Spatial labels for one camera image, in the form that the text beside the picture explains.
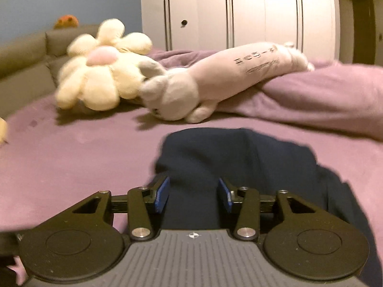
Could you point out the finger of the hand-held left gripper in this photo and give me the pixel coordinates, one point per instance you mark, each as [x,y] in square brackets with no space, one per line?
[7,245]

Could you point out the navy blue pants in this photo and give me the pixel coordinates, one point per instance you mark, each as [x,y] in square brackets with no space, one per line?
[209,155]

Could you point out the white wardrobe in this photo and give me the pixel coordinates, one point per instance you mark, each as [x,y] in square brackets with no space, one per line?
[254,12]

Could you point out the grey padded headboard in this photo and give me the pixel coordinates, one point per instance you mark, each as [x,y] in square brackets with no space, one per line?
[24,65]

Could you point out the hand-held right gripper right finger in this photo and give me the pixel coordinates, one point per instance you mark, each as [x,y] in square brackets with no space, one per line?
[225,195]

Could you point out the orange plush toy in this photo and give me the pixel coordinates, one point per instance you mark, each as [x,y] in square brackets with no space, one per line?
[66,21]

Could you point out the cream flower plush toy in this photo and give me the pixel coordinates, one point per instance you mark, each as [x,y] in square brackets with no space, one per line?
[98,80]

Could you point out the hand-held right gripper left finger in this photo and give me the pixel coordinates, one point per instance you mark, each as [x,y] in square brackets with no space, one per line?
[161,195]

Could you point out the pale yellow plush toy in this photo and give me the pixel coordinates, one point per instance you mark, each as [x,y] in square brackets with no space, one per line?
[3,131]

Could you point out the long pink plush cat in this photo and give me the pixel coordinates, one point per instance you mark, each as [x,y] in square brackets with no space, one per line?
[209,74]

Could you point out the dark door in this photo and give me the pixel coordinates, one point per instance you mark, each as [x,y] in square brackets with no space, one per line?
[363,21]

